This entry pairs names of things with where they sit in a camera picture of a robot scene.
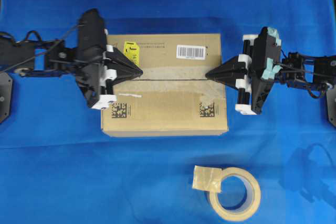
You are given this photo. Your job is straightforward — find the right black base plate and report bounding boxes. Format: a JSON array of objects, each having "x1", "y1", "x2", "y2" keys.
[{"x1": 326, "y1": 86, "x2": 336, "y2": 127}]

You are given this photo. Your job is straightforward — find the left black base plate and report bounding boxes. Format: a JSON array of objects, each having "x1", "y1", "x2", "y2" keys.
[{"x1": 0, "y1": 72, "x2": 13, "y2": 123}]

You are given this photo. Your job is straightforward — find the blue table cloth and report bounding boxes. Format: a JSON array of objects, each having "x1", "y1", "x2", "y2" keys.
[{"x1": 1, "y1": 0, "x2": 335, "y2": 223}]

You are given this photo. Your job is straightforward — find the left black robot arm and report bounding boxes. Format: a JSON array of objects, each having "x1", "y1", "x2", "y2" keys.
[{"x1": 1, "y1": 8, "x2": 143, "y2": 110}]

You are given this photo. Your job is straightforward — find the brown cardboard box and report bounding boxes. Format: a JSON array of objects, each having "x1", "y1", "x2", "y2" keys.
[{"x1": 101, "y1": 34, "x2": 228, "y2": 137}]

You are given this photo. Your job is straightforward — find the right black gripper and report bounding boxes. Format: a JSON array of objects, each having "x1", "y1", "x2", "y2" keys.
[{"x1": 205, "y1": 27, "x2": 281, "y2": 115}]

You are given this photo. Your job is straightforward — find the beige masking tape roll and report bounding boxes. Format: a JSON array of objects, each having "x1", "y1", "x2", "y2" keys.
[{"x1": 192, "y1": 165, "x2": 261, "y2": 222}]

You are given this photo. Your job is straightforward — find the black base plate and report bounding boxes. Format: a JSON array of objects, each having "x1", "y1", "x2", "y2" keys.
[
  {"x1": 326, "y1": 86, "x2": 336, "y2": 127},
  {"x1": 0, "y1": 72, "x2": 13, "y2": 123}
]

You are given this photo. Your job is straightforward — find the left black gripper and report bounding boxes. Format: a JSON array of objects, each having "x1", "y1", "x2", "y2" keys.
[{"x1": 75, "y1": 8, "x2": 143, "y2": 110}]

